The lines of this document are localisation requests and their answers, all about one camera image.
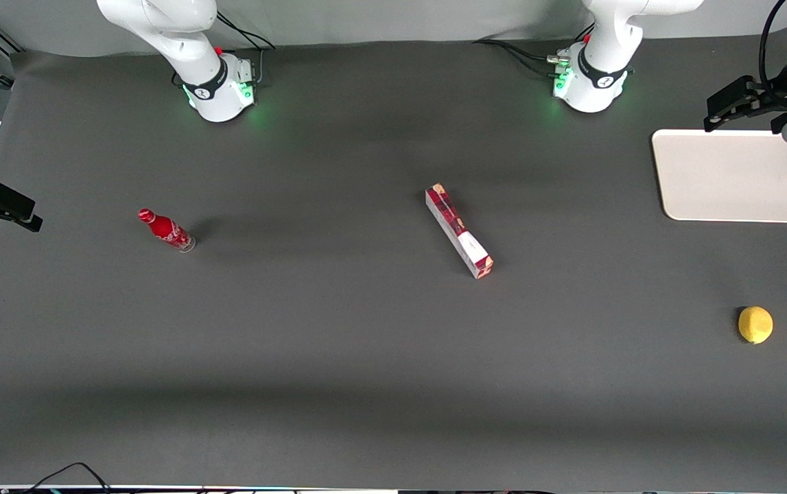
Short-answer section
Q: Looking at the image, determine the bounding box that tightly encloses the thin black looped cable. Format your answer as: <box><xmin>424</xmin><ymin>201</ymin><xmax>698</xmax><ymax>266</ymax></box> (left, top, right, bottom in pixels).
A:
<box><xmin>21</xmin><ymin>462</ymin><xmax>113</xmax><ymax>494</ymax></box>

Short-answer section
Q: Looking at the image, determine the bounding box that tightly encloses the black right arm base cable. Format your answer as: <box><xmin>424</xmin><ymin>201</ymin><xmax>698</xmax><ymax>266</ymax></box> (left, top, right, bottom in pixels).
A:
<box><xmin>216</xmin><ymin>12</ymin><xmax>277</xmax><ymax>84</ymax></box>

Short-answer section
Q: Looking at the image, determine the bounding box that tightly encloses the yellow lemon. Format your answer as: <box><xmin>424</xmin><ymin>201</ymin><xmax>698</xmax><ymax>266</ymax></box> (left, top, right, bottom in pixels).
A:
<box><xmin>738</xmin><ymin>306</ymin><xmax>775</xmax><ymax>345</ymax></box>

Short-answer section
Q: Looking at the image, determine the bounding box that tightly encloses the beige plastic tray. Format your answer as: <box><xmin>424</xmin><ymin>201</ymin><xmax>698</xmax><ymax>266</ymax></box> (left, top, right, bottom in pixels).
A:
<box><xmin>652</xmin><ymin>129</ymin><xmax>787</xmax><ymax>224</ymax></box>

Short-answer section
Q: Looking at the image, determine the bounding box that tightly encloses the black arm base cable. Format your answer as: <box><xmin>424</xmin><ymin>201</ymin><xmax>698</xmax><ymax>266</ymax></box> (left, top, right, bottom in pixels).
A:
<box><xmin>473</xmin><ymin>38</ymin><xmax>570</xmax><ymax>78</ymax></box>
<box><xmin>216</xmin><ymin>12</ymin><xmax>277</xmax><ymax>84</ymax></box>

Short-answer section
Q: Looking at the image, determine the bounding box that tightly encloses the red cola bottle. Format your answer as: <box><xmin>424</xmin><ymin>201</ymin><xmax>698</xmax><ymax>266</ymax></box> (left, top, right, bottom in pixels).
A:
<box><xmin>137</xmin><ymin>209</ymin><xmax>197</xmax><ymax>254</ymax></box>

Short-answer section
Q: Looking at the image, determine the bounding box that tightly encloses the red cookie box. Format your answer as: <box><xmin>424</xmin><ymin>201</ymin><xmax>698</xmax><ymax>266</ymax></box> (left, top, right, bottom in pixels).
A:
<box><xmin>425</xmin><ymin>183</ymin><xmax>495</xmax><ymax>280</ymax></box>

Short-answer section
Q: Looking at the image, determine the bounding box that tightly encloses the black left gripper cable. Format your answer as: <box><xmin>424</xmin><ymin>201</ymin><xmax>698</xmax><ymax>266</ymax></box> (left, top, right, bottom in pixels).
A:
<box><xmin>760</xmin><ymin>0</ymin><xmax>787</xmax><ymax>91</ymax></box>

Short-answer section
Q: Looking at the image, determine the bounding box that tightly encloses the black left arm base cable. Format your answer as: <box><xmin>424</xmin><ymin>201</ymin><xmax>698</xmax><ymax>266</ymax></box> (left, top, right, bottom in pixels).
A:
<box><xmin>473</xmin><ymin>38</ymin><xmax>570</xmax><ymax>78</ymax></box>

